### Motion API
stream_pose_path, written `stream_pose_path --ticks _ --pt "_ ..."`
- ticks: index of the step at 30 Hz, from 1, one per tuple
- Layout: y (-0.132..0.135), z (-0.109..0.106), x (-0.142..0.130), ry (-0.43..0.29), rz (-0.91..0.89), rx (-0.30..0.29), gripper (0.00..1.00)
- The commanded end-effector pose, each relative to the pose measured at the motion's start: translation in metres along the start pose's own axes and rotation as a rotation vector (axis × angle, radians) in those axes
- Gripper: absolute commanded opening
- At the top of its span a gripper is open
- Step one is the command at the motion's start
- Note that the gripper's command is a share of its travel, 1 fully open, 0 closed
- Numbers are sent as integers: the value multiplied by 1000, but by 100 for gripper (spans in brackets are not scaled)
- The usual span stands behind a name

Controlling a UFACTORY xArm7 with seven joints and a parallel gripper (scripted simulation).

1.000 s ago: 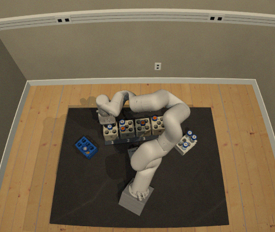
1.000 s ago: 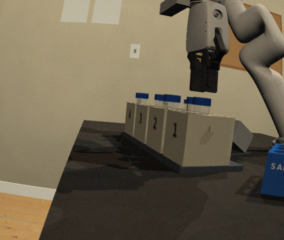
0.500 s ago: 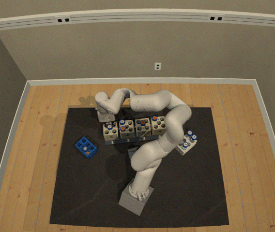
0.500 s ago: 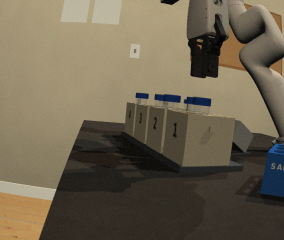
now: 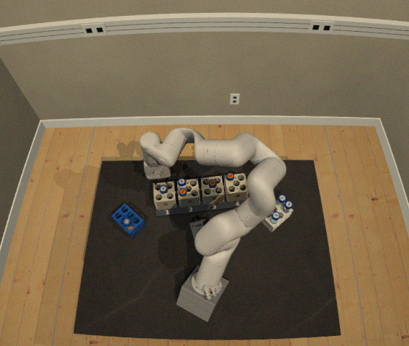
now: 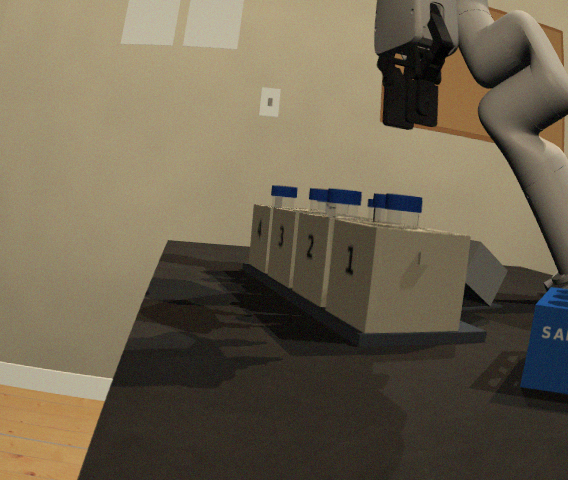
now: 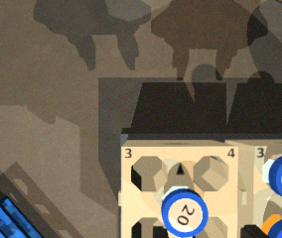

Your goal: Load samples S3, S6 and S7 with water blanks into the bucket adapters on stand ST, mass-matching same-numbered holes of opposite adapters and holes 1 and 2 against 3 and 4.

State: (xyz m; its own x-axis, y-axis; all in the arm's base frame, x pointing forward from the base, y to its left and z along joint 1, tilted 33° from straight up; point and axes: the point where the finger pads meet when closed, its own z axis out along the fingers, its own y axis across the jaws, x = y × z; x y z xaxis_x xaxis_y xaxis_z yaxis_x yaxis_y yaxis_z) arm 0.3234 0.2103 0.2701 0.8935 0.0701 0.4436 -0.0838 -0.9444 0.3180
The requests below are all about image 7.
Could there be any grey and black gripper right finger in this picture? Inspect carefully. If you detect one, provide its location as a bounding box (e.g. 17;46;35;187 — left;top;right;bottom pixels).
240;224;270;238

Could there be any blue tube rack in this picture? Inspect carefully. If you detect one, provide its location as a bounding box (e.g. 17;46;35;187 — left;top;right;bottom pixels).
0;195;45;238

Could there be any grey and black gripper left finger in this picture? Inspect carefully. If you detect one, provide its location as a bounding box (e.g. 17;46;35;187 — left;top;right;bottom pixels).
153;226;169;238

